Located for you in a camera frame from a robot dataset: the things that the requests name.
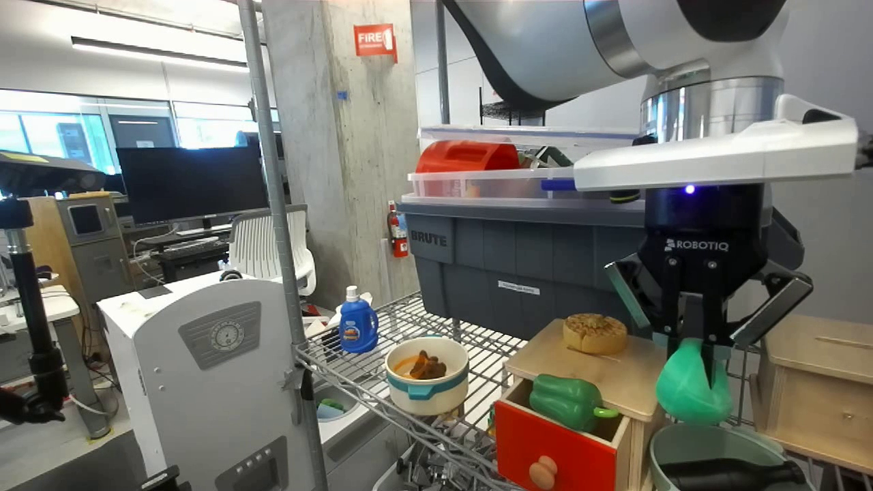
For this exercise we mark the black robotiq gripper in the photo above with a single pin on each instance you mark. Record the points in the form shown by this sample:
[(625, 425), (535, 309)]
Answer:
[(704, 236)]

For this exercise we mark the green plastic cup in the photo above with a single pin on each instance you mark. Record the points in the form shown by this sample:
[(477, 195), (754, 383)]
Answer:
[(687, 391)]

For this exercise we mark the green pepper plush toy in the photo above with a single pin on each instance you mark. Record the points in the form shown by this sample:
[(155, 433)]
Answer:
[(568, 399)]

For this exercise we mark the yellow round plush toy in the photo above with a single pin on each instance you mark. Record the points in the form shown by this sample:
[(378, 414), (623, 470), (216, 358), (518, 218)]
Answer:
[(595, 334)]

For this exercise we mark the brown toy food piece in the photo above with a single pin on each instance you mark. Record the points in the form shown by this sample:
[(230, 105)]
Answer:
[(427, 367)]

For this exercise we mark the white bowl with teal band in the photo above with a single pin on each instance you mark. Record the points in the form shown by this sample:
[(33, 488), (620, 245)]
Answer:
[(427, 391)]

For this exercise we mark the long ceiling light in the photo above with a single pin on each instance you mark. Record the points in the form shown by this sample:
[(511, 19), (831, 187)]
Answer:
[(155, 53)]

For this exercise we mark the mint green pot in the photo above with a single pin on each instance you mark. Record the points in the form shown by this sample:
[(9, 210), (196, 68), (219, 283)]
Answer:
[(710, 446)]

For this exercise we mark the grey brute storage tote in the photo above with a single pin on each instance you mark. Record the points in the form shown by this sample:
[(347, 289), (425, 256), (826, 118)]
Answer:
[(528, 255)]

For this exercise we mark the wooden box with red drawer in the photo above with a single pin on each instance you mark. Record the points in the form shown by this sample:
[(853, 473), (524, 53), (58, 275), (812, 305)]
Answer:
[(554, 454)]

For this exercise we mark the clear plastic storage bin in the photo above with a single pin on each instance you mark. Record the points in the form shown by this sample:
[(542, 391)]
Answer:
[(492, 184)]

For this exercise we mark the orange red plastic container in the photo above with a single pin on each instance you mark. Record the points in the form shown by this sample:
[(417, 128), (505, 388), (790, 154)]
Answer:
[(464, 157)]

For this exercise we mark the red fire extinguisher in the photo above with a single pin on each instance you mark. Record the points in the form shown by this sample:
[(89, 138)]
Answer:
[(397, 232)]

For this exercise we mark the blue detergent bottle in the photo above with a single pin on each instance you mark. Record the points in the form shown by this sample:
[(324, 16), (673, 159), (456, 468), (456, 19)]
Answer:
[(358, 324)]

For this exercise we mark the white office chair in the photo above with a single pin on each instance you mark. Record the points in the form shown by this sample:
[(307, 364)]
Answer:
[(262, 248)]

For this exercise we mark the white air purifier machine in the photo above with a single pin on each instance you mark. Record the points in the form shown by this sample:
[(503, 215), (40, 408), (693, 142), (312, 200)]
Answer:
[(200, 383)]

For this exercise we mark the black computer monitor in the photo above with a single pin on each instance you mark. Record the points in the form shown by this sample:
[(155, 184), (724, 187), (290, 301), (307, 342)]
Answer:
[(196, 180)]

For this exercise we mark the beige cabinet machine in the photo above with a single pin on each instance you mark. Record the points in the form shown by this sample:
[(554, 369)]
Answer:
[(82, 245)]

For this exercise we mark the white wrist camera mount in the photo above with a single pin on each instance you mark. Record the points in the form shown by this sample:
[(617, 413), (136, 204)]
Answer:
[(726, 159)]

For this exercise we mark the red wall sign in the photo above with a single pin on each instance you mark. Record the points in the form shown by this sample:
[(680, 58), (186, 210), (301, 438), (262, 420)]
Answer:
[(374, 41)]

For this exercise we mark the black camera stand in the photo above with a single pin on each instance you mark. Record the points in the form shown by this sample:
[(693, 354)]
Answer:
[(31, 309)]

